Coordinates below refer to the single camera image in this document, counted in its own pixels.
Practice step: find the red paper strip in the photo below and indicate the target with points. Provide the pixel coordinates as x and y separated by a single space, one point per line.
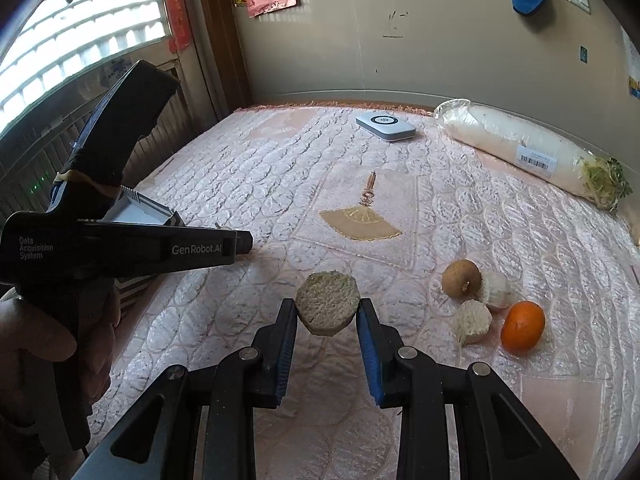
179 20

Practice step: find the black-and-white striped box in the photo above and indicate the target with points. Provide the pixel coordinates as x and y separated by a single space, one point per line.
150 212

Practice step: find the window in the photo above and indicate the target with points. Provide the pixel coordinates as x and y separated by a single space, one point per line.
75 40

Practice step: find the orange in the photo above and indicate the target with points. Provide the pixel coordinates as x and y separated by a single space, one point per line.
523 326

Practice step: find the plastic-wrapped white radish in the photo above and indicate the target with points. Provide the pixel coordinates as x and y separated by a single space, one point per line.
500 135

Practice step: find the brown wooden door frame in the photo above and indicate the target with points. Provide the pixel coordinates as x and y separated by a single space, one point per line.
220 45

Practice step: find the wall calendar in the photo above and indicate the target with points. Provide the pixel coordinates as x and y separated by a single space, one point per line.
634 85

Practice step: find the brown longan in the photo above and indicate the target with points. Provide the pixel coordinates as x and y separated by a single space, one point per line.
460 277

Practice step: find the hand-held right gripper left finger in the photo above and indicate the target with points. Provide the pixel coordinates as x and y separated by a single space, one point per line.
282 355

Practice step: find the person's left hand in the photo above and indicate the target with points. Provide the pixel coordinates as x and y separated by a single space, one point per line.
35 330

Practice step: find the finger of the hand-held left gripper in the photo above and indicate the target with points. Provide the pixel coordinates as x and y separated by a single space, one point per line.
243 243

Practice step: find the wooden slatted panel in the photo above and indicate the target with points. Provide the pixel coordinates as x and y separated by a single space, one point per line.
25 160

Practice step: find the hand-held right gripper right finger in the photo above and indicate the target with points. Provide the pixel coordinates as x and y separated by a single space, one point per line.
372 360

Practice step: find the white and grey flat device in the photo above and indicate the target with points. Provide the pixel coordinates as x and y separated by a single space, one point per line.
385 127

